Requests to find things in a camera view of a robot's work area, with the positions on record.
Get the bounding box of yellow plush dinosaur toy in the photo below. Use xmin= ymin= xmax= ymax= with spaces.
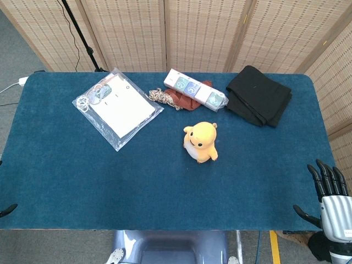
xmin=183 ymin=122 xmax=219 ymax=165

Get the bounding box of black folded cloth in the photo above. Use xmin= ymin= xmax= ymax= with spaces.
xmin=225 ymin=65 xmax=293 ymax=128

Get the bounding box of white rings bundle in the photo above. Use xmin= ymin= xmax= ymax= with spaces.
xmin=76 ymin=95 xmax=91 ymax=112

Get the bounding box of black tripod stand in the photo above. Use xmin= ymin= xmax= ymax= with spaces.
xmin=60 ymin=0 xmax=109 ymax=73

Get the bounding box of bamboo folding screen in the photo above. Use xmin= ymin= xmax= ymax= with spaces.
xmin=0 ymin=0 xmax=352 ymax=74
xmin=304 ymin=27 xmax=352 ymax=177

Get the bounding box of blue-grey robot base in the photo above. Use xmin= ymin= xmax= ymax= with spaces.
xmin=106 ymin=230 xmax=240 ymax=264

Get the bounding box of braided multicolour rope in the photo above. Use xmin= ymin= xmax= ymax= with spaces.
xmin=148 ymin=87 xmax=184 ymax=112

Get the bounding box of clear plastic zip bag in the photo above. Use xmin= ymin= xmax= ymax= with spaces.
xmin=71 ymin=67 xmax=165 ymax=152

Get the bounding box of white box with cube packets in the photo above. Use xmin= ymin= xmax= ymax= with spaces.
xmin=163 ymin=68 xmax=229 ymax=112

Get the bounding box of white power adapter with cable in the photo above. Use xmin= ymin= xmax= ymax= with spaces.
xmin=0 ymin=76 xmax=29 ymax=94

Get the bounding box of white folded paper sheet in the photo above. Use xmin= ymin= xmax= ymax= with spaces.
xmin=87 ymin=74 xmax=157 ymax=138

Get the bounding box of blue table mat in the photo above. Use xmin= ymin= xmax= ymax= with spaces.
xmin=0 ymin=71 xmax=337 ymax=232

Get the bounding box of brown cloth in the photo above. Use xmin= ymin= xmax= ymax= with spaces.
xmin=164 ymin=79 xmax=214 ymax=111

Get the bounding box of thin black cable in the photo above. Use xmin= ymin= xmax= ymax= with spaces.
xmin=56 ymin=0 xmax=81 ymax=73

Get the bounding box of right robot hand black silver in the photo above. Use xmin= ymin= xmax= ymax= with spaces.
xmin=293 ymin=158 xmax=352 ymax=244

